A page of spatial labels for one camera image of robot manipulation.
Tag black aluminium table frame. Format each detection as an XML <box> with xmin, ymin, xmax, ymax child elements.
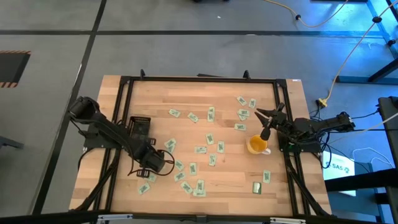
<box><xmin>70</xmin><ymin>68</ymin><xmax>333</xmax><ymax>224</ymax></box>

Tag black plastic mesh basket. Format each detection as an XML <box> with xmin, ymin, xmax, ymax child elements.
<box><xmin>127</xmin><ymin>116</ymin><xmax>156</xmax><ymax>146</ymax></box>

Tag cream floor cable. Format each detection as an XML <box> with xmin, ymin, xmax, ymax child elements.
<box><xmin>325</xmin><ymin>0</ymin><xmax>398</xmax><ymax>102</ymax></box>

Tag black cable bundle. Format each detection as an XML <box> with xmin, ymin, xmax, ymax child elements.
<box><xmin>309</xmin><ymin>107</ymin><xmax>398</xmax><ymax>170</ymax></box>

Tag blue-lit table leg frame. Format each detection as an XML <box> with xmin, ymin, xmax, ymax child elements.
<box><xmin>335</xmin><ymin>0</ymin><xmax>398</xmax><ymax>85</ymax></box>

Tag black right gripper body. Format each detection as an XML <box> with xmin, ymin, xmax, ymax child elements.
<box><xmin>260</xmin><ymin>102</ymin><xmax>289</xmax><ymax>141</ymax></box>

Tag grey chair leg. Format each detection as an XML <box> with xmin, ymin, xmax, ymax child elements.
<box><xmin>0</xmin><ymin>135</ymin><xmax>25</xmax><ymax>150</ymax></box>

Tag white paper with logo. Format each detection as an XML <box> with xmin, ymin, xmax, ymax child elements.
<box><xmin>323</xmin><ymin>151</ymin><xmax>357</xmax><ymax>197</ymax></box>

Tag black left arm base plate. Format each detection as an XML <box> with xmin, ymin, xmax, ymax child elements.
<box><xmin>83</xmin><ymin>123</ymin><xmax>125</xmax><ymax>149</ymax></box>

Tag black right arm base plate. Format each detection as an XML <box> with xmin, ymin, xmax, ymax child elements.
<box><xmin>277</xmin><ymin>133</ymin><xmax>322</xmax><ymax>154</ymax></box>

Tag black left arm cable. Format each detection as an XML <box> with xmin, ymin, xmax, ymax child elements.
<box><xmin>127</xmin><ymin>149</ymin><xmax>177</xmax><ymax>177</ymax></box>

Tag hazard-striped floor hatch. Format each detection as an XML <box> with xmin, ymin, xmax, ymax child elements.
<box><xmin>0</xmin><ymin>50</ymin><xmax>32</xmax><ymax>89</ymax></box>

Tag yellow ceramic mug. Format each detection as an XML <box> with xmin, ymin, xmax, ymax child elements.
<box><xmin>246</xmin><ymin>134</ymin><xmax>272</xmax><ymax>156</ymax></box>

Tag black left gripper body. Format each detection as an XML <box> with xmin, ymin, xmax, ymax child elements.
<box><xmin>136</xmin><ymin>138</ymin><xmax>167</xmax><ymax>179</ymax></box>

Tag yellow floor cable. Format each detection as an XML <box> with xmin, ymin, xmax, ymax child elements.
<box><xmin>264</xmin><ymin>0</ymin><xmax>351</xmax><ymax>29</ymax></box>

